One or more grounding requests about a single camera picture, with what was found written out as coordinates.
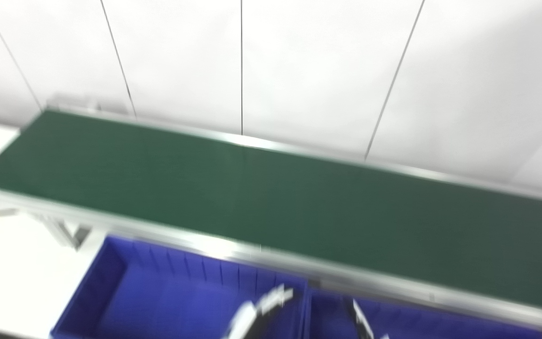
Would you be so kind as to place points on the green conveyor belt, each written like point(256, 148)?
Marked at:
point(205, 247)
point(271, 202)

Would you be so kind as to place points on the aluminium conveyor leg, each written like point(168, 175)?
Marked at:
point(66, 233)

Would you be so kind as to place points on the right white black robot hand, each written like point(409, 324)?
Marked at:
point(362, 327)

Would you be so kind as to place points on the blue plastic bin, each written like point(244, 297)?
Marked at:
point(440, 327)
point(158, 301)

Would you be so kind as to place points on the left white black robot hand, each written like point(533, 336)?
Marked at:
point(252, 313)

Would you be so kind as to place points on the grey conveyor motor housing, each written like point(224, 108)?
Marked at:
point(73, 103)

